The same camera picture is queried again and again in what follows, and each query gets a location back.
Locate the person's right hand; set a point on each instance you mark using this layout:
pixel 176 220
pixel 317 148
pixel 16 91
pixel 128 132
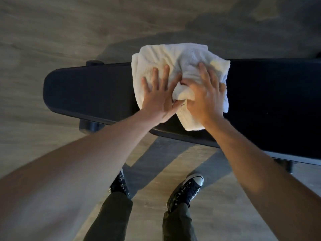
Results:
pixel 204 102

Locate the person's left hand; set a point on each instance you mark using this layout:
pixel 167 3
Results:
pixel 156 102

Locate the person's right thumb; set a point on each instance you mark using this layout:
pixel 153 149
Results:
pixel 188 84

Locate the person's left little finger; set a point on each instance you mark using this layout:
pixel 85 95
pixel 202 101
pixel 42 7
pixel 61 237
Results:
pixel 146 86

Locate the person's right middle finger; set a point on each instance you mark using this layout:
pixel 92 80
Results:
pixel 214 77

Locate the person's left middle finger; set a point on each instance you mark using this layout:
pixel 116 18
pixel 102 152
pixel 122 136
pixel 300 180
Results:
pixel 165 76

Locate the person's left thumb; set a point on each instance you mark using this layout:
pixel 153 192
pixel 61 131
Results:
pixel 178 104

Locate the white terry towel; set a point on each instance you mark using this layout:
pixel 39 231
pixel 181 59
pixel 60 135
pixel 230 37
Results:
pixel 175 57

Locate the person's right forearm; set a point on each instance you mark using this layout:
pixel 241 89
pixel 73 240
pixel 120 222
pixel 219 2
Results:
pixel 263 178

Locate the person's left forearm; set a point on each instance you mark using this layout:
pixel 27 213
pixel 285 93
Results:
pixel 75 178

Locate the black padded bench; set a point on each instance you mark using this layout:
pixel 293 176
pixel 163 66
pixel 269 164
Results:
pixel 263 102

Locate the black right sneaker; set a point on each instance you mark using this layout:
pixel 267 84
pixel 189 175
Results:
pixel 185 192

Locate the black sneaker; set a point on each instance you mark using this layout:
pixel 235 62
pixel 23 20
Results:
pixel 185 192
pixel 119 184

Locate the black left sneaker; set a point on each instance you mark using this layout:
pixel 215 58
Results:
pixel 119 184

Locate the olive green trousers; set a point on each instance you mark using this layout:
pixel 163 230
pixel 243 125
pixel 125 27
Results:
pixel 110 218

